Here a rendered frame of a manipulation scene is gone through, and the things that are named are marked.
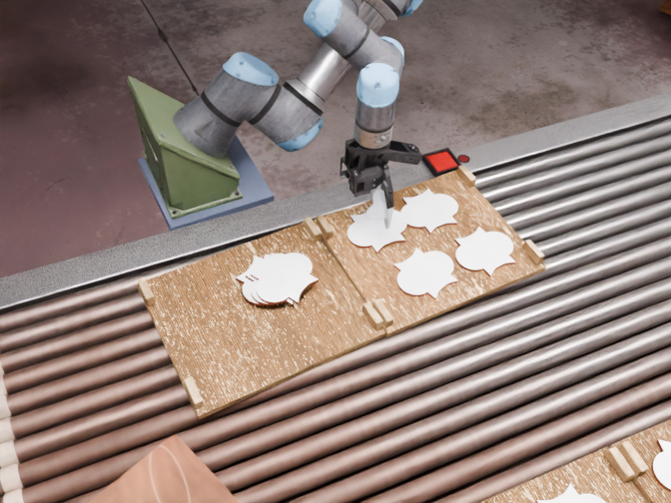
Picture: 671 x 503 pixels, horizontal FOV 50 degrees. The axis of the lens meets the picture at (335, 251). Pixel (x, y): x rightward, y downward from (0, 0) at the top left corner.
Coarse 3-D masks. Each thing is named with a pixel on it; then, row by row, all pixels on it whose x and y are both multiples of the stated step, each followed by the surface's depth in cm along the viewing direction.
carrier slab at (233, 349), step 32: (224, 256) 160; (320, 256) 161; (160, 288) 153; (192, 288) 154; (224, 288) 154; (320, 288) 155; (352, 288) 155; (160, 320) 148; (192, 320) 148; (224, 320) 149; (256, 320) 149; (288, 320) 149; (320, 320) 150; (352, 320) 150; (192, 352) 143; (224, 352) 144; (256, 352) 144; (288, 352) 144; (320, 352) 145; (224, 384) 139; (256, 384) 139
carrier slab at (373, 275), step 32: (416, 192) 175; (448, 192) 176; (480, 224) 169; (352, 256) 161; (384, 256) 161; (512, 256) 163; (384, 288) 156; (448, 288) 156; (480, 288) 157; (416, 320) 151
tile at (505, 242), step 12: (480, 228) 167; (456, 240) 164; (468, 240) 165; (480, 240) 165; (492, 240) 165; (504, 240) 165; (456, 252) 162; (468, 252) 162; (480, 252) 162; (492, 252) 162; (504, 252) 162; (468, 264) 160; (480, 264) 160; (492, 264) 160; (504, 264) 161
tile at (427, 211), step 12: (408, 204) 171; (420, 204) 171; (432, 204) 172; (444, 204) 172; (456, 204) 172; (408, 216) 169; (420, 216) 169; (432, 216) 169; (444, 216) 169; (420, 228) 167; (432, 228) 167
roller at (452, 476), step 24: (648, 384) 145; (600, 408) 141; (624, 408) 142; (528, 432) 138; (552, 432) 137; (576, 432) 138; (480, 456) 134; (504, 456) 134; (528, 456) 136; (432, 480) 130; (456, 480) 131
